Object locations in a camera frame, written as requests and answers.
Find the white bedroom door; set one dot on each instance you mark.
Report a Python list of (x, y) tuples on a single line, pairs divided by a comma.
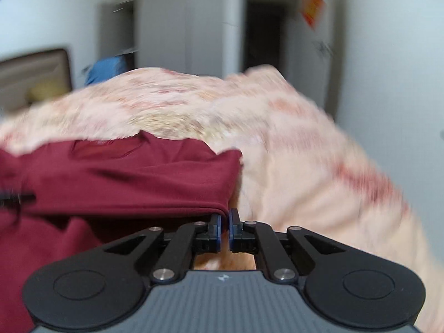
[(318, 78)]

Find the grey built-in wardrobe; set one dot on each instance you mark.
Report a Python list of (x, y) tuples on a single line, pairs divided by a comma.
[(201, 37)]

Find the black door handle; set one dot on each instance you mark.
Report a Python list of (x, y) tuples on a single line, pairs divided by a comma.
[(323, 49)]

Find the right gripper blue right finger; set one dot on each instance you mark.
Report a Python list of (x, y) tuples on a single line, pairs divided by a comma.
[(260, 240)]

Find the dark red knit sweater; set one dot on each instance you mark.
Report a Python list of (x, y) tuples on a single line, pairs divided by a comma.
[(91, 192)]

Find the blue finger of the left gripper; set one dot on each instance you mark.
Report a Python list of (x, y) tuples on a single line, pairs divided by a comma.
[(12, 199)]

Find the red fu door decoration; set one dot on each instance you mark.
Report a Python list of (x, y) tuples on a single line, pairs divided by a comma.
[(312, 11)]

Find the blue clothes pile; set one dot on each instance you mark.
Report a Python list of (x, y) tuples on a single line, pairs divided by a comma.
[(105, 69)]

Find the beige padded headboard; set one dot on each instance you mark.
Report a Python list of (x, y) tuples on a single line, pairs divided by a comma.
[(34, 77)]

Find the floral peach bed quilt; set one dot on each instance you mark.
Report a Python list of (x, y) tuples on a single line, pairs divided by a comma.
[(299, 168)]

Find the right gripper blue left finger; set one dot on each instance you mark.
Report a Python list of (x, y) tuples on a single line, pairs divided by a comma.
[(189, 241)]

